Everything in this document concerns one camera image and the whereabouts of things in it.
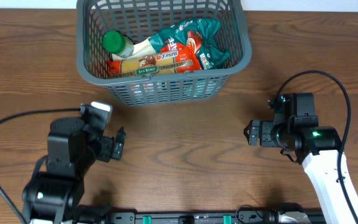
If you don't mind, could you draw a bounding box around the beige clear plastic bag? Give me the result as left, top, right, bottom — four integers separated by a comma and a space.
110, 37, 156, 61

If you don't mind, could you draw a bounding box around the green lid jar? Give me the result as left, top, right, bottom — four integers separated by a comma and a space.
103, 30, 134, 58

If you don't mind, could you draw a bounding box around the spaghetti pasta packet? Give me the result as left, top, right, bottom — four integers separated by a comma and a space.
108, 46, 202, 78

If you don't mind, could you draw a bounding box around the green Nescafe coffee bag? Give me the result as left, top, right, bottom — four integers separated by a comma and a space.
149, 18, 230, 70

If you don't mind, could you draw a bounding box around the grey plastic basket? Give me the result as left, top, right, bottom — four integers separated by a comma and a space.
76, 0, 252, 106

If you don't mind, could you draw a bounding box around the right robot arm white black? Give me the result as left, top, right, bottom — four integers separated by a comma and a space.
244, 93, 358, 223

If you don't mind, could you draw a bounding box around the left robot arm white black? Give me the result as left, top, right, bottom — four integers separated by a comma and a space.
22, 117, 126, 223

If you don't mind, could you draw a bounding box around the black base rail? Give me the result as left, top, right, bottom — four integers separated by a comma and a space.
79, 210, 326, 224

